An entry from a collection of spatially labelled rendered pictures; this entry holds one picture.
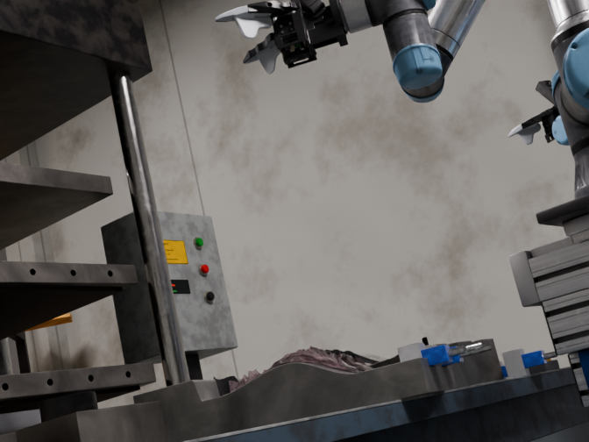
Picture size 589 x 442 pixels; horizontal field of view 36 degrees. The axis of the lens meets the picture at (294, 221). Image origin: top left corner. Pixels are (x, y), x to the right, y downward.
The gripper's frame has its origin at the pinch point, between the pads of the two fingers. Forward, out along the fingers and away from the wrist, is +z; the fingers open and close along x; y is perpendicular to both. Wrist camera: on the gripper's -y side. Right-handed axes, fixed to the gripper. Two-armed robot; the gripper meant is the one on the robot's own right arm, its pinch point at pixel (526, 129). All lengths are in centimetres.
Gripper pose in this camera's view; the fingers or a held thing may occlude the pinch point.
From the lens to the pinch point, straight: 260.2
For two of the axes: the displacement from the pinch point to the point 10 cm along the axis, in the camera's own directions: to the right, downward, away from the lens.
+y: 3.4, 9.3, -1.7
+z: -4.1, 3.1, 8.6
